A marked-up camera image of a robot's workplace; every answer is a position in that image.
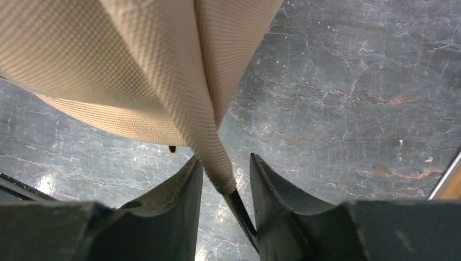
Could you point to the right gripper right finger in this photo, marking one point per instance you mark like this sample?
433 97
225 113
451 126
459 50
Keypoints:
292 224

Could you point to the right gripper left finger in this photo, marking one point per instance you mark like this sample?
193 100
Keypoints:
162 224

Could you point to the black tent pole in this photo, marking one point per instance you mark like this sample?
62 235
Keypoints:
238 209

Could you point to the beige pet tent fabric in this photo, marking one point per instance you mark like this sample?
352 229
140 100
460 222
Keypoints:
162 72

